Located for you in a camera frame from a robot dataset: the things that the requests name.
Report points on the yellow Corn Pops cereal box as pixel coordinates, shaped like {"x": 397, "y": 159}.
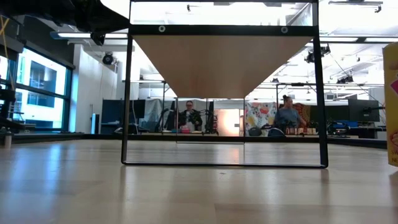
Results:
{"x": 391, "y": 124}

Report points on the black background robot arm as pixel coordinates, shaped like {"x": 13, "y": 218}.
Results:
{"x": 163, "y": 119}
{"x": 211, "y": 123}

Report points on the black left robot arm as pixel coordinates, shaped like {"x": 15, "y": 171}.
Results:
{"x": 62, "y": 12}

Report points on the person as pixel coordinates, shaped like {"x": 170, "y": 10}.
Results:
{"x": 287, "y": 116}
{"x": 190, "y": 119}

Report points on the glossy orange-lit panel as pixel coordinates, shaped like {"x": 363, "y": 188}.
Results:
{"x": 228, "y": 123}

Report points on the black bag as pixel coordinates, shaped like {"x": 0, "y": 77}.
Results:
{"x": 255, "y": 132}
{"x": 276, "y": 132}

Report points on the floral patterned cloth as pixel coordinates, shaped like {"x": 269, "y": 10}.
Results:
{"x": 259, "y": 116}

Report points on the dark blue partition panel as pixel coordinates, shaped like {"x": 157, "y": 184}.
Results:
{"x": 112, "y": 110}

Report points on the orange patterned cloth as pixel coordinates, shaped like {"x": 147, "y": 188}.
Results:
{"x": 303, "y": 112}

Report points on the black round ceiling fixture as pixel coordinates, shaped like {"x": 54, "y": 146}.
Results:
{"x": 108, "y": 59}

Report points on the black ceiling light fixture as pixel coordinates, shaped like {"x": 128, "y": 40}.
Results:
{"x": 345, "y": 80}
{"x": 311, "y": 56}

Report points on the long ceiling light panel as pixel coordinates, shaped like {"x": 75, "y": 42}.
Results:
{"x": 74, "y": 35}
{"x": 339, "y": 39}
{"x": 377, "y": 40}

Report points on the black computer monitor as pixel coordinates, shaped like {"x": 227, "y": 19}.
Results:
{"x": 363, "y": 110}

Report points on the black metal shelf frame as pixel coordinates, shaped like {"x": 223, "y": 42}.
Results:
{"x": 127, "y": 93}

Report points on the dark window frame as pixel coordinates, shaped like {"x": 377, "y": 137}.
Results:
{"x": 69, "y": 102}

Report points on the black table edge rail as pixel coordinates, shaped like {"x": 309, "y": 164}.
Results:
{"x": 46, "y": 137}

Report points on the ceiling track rail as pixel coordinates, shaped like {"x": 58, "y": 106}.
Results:
{"x": 354, "y": 2}

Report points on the small grey cylinder post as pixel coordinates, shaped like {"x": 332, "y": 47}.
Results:
{"x": 7, "y": 140}

